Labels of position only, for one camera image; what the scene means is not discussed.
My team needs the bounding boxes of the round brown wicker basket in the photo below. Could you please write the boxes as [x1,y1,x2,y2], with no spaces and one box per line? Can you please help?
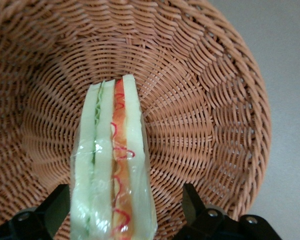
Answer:
[0,0,273,240]

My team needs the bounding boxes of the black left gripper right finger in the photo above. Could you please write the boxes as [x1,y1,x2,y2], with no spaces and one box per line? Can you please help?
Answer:
[182,183,241,240]

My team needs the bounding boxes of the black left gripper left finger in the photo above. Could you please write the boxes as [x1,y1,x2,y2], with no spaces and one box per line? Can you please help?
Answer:
[0,183,71,240]

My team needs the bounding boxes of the triangle sandwich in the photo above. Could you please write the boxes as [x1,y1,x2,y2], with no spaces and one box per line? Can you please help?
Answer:
[69,74,158,240]

